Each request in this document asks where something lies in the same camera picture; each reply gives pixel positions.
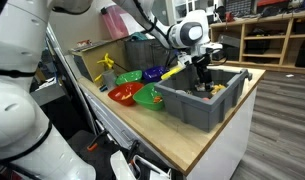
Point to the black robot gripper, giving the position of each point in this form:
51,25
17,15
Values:
202,66

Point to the brown plush doll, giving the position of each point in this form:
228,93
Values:
200,88

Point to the yellow plush toy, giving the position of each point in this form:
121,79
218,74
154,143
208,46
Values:
218,88

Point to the small orange ball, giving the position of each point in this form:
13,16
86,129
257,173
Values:
206,99

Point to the gray plastic bin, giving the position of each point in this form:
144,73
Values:
192,113

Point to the small orange striped toy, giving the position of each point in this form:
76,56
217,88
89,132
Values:
157,99

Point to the blue plastic bowl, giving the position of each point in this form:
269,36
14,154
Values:
153,74

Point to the green plastic bowl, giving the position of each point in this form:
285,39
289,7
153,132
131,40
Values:
143,98
128,77

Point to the dark gray fabric basket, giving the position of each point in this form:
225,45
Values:
142,53

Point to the black tool pegboard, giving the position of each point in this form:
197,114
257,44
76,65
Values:
240,6

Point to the red plastic bowl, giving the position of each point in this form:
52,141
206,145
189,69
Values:
120,94

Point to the wooden workshop shelf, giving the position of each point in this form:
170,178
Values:
285,43

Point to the yellow spring clamp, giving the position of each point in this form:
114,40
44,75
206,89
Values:
98,78
107,61

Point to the black blue hand tool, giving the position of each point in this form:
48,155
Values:
103,88

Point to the pink plastic bag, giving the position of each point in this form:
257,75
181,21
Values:
115,21

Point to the large cardboard box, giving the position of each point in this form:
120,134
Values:
95,57

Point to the white plastic part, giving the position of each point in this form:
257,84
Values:
120,166

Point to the white orange paper box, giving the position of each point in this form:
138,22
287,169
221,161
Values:
83,42

